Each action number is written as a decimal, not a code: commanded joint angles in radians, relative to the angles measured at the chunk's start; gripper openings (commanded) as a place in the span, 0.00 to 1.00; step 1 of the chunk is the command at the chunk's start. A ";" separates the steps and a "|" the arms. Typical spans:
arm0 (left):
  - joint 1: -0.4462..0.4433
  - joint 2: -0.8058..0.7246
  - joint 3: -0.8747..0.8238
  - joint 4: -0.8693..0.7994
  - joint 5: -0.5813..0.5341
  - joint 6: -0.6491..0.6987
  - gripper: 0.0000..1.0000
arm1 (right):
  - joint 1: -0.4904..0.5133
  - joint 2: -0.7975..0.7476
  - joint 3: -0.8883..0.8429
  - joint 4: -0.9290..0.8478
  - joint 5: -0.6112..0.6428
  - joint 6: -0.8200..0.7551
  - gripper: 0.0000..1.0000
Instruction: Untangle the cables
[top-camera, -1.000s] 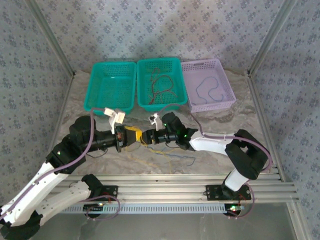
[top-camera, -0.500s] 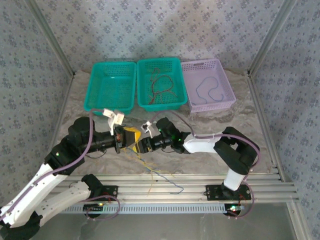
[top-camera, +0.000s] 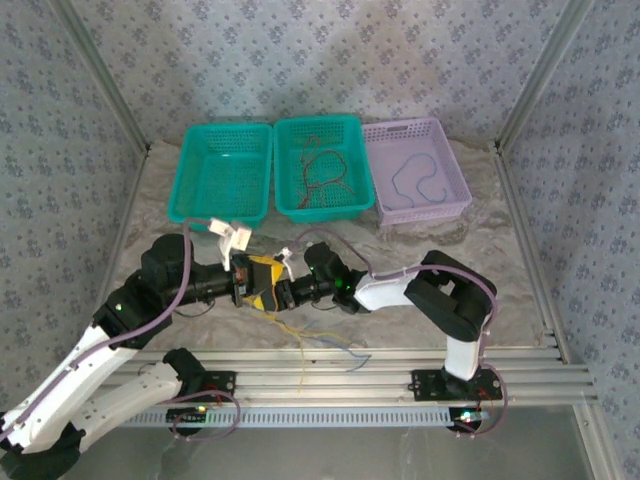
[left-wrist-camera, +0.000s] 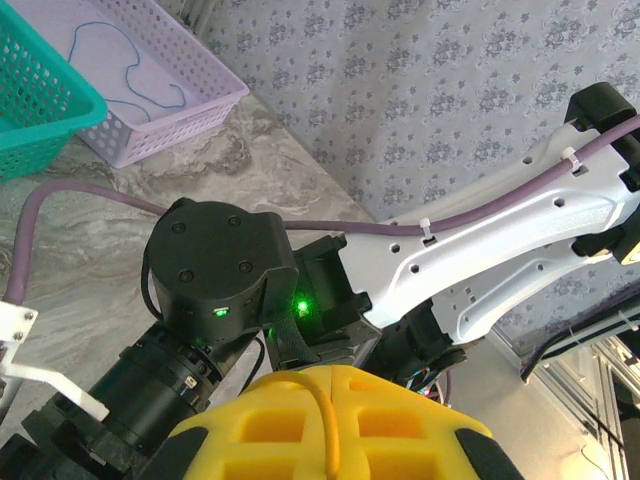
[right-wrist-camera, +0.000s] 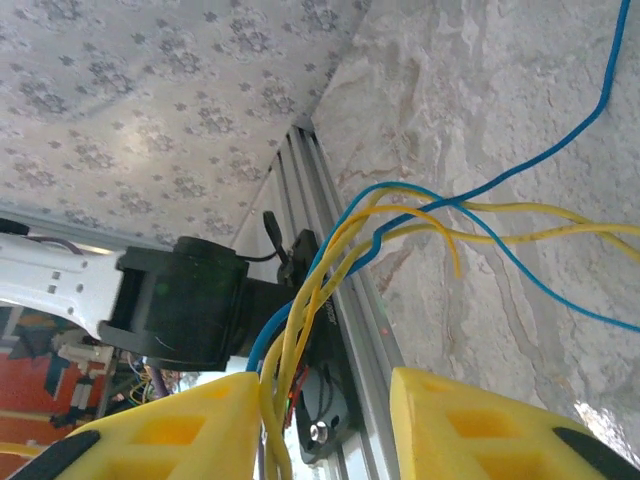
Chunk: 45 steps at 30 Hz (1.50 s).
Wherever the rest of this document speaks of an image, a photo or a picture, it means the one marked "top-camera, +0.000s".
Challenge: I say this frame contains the yellow cable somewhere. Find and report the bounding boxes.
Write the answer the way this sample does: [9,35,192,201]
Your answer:
[264,309,309,397]
[269,312,354,349]

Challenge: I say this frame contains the red cable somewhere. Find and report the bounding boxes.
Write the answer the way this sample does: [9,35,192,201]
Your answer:
[298,134,349,209]
[297,177,357,210]

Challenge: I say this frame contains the teal plastic basket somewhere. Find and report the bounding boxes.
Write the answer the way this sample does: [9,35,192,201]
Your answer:
[167,123,275,232]
[273,115,376,224]

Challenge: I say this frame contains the lilac plastic basket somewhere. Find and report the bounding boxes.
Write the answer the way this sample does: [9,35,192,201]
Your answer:
[360,117,474,226]

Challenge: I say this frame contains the left black controller board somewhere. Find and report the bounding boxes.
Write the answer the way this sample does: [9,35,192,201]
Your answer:
[166,406,210,434]

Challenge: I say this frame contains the black controller board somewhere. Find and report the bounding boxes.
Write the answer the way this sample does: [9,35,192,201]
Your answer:
[446,407,489,434]
[166,406,210,434]

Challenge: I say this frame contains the right black controller board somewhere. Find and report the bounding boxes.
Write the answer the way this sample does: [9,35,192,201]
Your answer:
[446,407,489,434]

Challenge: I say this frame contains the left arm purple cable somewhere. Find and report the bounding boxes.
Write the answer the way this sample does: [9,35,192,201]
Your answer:
[0,218,219,444]

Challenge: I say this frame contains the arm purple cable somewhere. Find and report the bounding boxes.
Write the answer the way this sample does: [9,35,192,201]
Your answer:
[0,218,219,444]
[288,227,500,364]

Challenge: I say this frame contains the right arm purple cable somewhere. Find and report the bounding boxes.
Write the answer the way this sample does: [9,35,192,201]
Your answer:
[288,227,500,364]

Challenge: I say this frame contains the aluminium table edge rail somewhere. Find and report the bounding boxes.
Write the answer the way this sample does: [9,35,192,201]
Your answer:
[82,147,151,351]
[494,147,621,480]

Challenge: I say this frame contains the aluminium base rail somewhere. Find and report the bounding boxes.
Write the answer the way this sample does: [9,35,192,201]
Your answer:
[82,346,600,419]

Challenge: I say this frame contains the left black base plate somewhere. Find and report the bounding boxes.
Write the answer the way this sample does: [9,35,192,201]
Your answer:
[144,368,237,404]

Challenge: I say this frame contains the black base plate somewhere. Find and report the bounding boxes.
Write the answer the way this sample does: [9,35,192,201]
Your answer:
[144,368,237,404]
[410,368,504,401]

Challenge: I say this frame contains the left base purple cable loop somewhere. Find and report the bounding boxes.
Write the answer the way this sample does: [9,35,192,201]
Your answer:
[171,388,242,444]

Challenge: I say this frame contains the white slotted cable duct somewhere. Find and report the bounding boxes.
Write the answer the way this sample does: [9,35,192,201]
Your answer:
[119,409,481,429]

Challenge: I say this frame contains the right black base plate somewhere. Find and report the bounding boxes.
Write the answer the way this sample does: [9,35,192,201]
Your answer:
[410,368,504,401]

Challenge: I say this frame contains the aluminium frame post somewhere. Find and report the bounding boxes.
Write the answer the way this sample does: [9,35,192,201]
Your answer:
[47,0,153,154]
[493,0,599,154]

